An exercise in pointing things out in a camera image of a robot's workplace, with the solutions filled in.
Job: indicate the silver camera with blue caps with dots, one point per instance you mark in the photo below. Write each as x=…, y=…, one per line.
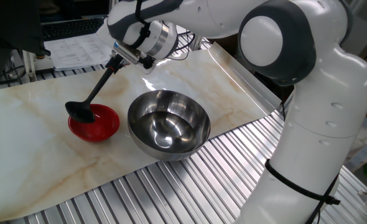
x=126, y=52

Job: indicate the printed white paper sheets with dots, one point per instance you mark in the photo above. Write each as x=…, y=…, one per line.
x=74, y=51

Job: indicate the glossy marble pattern mat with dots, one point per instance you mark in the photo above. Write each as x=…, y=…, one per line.
x=31, y=149

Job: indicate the black keyboard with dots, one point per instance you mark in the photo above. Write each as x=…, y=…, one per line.
x=68, y=28

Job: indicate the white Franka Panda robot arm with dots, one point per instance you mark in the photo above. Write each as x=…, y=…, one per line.
x=311, y=109

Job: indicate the small red bowl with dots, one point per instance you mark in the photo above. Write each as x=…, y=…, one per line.
x=105, y=124

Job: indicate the large black monitor back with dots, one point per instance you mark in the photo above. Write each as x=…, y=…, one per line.
x=9, y=28

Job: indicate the large stainless steel bowl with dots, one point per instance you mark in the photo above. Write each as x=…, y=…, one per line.
x=168, y=133

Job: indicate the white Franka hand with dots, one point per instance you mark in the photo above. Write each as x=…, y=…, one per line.
x=102, y=32

